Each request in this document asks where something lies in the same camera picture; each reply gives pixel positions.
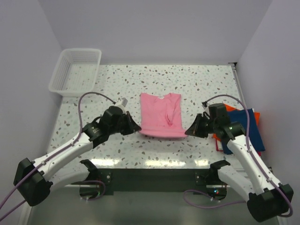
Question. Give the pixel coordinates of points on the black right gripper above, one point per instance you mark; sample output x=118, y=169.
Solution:
x=194, y=130

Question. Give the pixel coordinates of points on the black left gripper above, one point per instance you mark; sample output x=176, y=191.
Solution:
x=131, y=126

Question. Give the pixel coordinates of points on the pink t shirt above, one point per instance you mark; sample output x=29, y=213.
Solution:
x=161, y=116

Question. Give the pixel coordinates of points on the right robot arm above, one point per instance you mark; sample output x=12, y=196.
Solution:
x=266, y=197

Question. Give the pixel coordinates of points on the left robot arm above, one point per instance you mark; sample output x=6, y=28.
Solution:
x=33, y=178

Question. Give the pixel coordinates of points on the red folded t shirt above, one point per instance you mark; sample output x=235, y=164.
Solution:
x=223, y=147

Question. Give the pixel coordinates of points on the orange folded t shirt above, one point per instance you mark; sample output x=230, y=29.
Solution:
x=240, y=116

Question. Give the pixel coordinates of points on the blue folded t shirt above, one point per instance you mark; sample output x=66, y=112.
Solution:
x=234, y=130

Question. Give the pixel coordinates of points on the white plastic basket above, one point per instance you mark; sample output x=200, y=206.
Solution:
x=75, y=72

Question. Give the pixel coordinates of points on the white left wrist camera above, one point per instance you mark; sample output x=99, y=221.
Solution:
x=121, y=104

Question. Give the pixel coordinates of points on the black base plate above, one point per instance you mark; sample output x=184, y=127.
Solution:
x=108, y=181

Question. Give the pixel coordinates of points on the aluminium right side rail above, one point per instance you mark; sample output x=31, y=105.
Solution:
x=234, y=89

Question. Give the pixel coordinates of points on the aluminium rail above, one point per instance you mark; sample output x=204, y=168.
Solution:
x=236, y=168
x=234, y=89

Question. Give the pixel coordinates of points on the aluminium front rail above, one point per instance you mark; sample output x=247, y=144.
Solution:
x=236, y=168

